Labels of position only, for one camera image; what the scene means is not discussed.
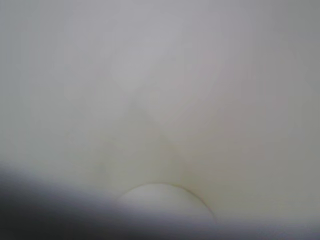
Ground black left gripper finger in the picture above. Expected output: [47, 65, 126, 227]
[0, 159, 141, 240]

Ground white paper cup green logo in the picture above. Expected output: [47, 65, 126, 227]
[0, 0, 320, 240]

